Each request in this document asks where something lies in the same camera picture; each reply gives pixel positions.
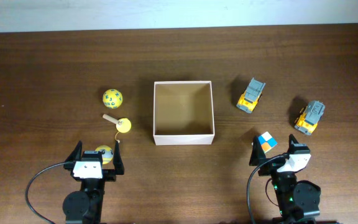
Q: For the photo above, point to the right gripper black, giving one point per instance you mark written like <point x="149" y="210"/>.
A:
<point x="265" y="165"/>

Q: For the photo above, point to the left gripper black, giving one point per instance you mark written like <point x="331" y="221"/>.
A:
<point x="110" y="173"/>

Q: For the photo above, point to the yellow grey toy loader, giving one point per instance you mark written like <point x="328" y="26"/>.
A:
<point x="309" y="117"/>

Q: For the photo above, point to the yellow grey toy truck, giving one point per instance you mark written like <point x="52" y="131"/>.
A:
<point x="251" y="96"/>

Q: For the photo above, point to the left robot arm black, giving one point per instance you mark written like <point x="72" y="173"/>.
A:
<point x="85" y="205"/>

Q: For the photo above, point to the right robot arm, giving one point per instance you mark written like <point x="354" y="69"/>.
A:
<point x="298" y="201"/>

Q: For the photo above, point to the yellow ball with face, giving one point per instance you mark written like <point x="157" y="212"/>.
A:
<point x="107" y="153"/>

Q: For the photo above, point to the colourful puzzle cube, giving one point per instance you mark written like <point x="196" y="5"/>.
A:
<point x="266" y="141"/>

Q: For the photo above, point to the yellow ball blue letters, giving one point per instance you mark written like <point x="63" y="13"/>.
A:
<point x="112" y="98"/>

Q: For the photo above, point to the white cardboard box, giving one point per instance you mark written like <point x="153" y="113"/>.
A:
<point x="183" y="113"/>

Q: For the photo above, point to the yellow disc wooden handle toy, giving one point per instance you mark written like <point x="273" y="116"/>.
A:
<point x="123" y="125"/>

